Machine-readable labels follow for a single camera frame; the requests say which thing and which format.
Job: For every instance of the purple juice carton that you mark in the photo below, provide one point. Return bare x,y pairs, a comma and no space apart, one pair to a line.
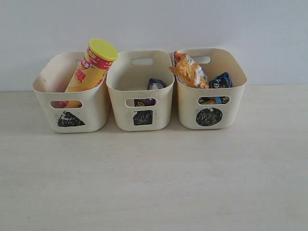
144,102

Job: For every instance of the middle cream bin, square mark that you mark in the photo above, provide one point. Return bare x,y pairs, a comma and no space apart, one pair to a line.
128,78

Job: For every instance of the blue white milk carton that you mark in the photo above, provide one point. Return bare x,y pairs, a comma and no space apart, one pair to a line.
155,84

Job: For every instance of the left cream bin, triangle mark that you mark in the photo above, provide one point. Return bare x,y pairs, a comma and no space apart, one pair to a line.
50,86

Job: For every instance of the pink Lay's chip can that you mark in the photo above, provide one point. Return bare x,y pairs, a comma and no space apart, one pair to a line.
60,104

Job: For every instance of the right cream bin, circle mark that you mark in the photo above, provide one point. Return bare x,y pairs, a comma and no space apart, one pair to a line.
211,108

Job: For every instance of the orange snack bag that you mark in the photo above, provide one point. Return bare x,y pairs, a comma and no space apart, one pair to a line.
189,71

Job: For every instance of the blue snack bag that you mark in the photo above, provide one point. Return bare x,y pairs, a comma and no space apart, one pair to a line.
220,82

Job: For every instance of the yellow Lay's chip can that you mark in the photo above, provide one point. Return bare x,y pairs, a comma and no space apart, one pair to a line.
93,66

